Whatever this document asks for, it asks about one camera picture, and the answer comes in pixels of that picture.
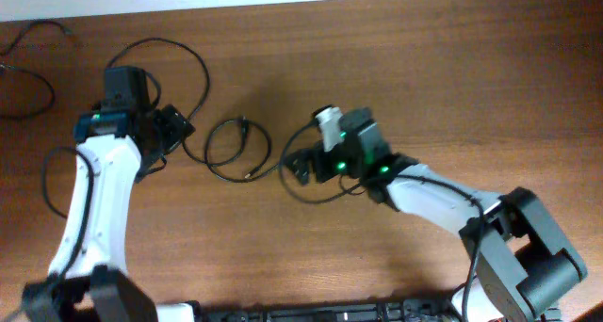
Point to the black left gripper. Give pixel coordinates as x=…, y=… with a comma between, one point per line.
x=175, y=124

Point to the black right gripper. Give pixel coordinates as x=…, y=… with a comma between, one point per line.
x=306, y=169

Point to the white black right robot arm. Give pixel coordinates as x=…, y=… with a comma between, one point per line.
x=521, y=261

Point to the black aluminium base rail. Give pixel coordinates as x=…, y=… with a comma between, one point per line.
x=414, y=309

